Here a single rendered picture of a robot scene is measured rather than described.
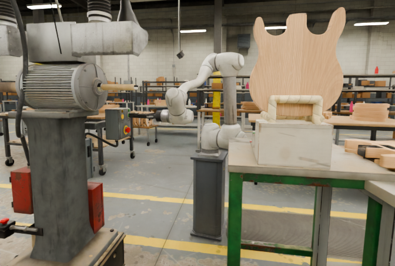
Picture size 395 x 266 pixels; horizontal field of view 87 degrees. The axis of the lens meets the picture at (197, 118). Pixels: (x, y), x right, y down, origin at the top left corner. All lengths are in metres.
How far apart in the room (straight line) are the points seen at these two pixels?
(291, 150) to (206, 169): 1.00
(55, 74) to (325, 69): 1.22
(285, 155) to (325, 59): 0.40
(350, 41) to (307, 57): 12.78
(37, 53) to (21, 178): 0.68
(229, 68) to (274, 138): 0.83
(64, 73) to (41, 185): 0.62
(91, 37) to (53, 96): 0.38
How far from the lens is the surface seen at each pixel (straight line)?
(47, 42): 1.36
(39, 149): 1.39
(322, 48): 0.97
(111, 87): 1.20
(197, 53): 12.43
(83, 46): 1.13
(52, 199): 1.44
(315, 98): 0.92
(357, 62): 13.74
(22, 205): 1.58
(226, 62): 1.59
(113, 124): 1.45
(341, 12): 1.02
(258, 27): 0.94
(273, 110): 0.88
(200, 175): 1.81
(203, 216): 1.97
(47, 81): 1.28
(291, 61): 0.93
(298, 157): 0.92
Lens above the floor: 1.21
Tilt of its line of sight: 6 degrees down
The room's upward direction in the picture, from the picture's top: straight up
